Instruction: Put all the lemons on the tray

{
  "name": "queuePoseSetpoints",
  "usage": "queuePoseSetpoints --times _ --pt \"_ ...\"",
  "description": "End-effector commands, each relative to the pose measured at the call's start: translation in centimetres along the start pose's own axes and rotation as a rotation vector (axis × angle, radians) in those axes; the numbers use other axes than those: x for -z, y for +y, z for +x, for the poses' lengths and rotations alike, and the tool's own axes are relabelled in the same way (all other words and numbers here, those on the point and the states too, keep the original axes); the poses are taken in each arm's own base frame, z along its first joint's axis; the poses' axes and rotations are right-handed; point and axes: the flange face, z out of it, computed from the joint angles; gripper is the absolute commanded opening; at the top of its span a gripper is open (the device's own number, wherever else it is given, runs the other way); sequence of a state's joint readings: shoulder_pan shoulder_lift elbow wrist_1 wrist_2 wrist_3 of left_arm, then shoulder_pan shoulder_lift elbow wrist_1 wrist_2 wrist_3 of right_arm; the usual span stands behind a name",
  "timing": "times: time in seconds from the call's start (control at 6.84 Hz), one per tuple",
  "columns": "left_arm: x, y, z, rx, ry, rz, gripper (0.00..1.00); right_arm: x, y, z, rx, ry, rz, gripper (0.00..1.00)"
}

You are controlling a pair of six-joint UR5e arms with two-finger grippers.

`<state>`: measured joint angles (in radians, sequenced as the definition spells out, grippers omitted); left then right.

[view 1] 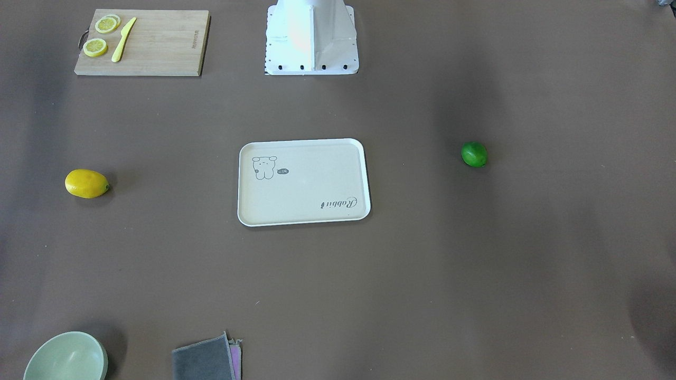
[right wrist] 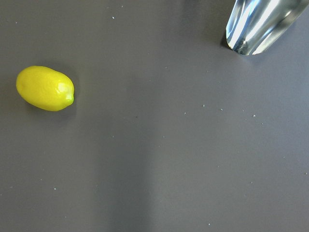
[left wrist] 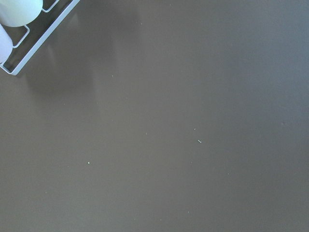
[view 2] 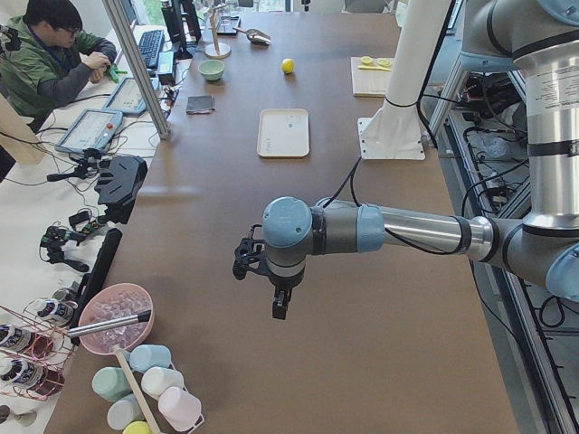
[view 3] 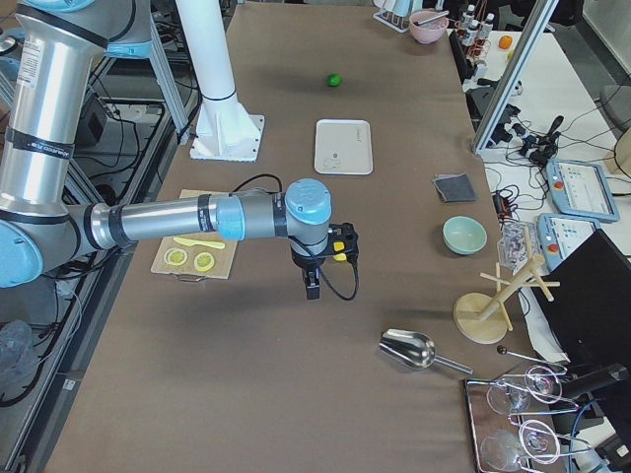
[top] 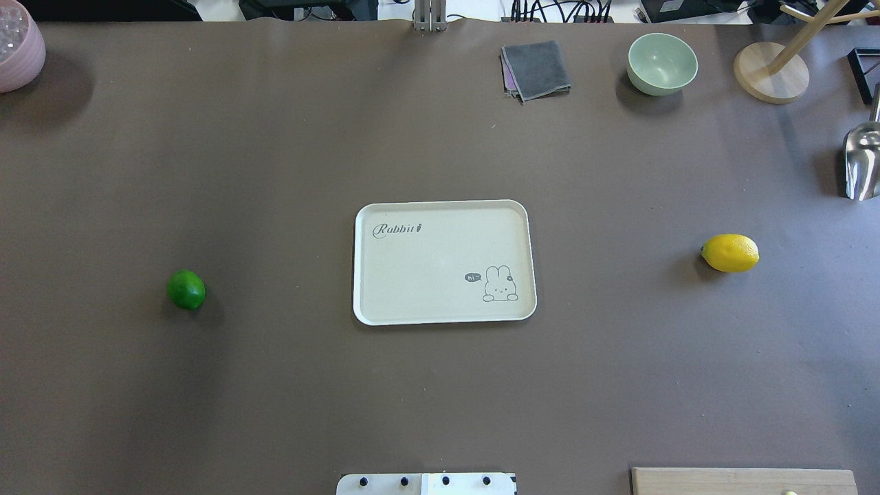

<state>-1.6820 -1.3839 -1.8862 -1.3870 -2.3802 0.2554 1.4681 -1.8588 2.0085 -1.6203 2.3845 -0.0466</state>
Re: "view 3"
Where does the metal scoop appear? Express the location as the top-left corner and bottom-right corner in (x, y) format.
(379, 328), (473, 375)

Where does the wooden cutting board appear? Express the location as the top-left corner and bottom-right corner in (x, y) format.
(150, 189), (238, 282)

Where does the yellow plastic knife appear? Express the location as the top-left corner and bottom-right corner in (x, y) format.
(173, 236), (226, 249)

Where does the pink bowl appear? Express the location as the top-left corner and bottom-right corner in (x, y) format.
(409, 10), (449, 44)

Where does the lemon slice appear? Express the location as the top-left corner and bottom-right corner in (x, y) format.
(193, 251), (215, 273)
(163, 247), (188, 267)

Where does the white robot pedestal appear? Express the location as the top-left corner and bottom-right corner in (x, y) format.
(176, 0), (264, 163)

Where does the white rectangular tray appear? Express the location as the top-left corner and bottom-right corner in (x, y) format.
(314, 119), (374, 175)

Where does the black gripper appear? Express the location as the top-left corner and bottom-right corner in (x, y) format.
(290, 223), (357, 300)

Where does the green lime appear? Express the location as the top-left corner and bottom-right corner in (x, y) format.
(326, 73), (342, 88)

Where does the orange fruit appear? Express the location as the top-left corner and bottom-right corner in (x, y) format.
(498, 35), (513, 50)

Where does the green ceramic bowl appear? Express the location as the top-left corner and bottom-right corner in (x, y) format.
(442, 216), (487, 255)

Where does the blue teach pendant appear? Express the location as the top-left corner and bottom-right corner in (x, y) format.
(536, 213), (600, 271)
(545, 159), (620, 223)

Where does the wine glass rack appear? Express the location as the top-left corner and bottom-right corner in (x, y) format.
(464, 364), (592, 472)

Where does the wooden mug tree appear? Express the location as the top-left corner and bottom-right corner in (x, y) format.
(453, 229), (560, 344)

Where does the aluminium frame post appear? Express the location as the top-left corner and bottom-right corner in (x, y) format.
(471, 0), (558, 155)

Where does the grey folded cloth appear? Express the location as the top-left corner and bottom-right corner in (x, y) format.
(433, 173), (477, 203)

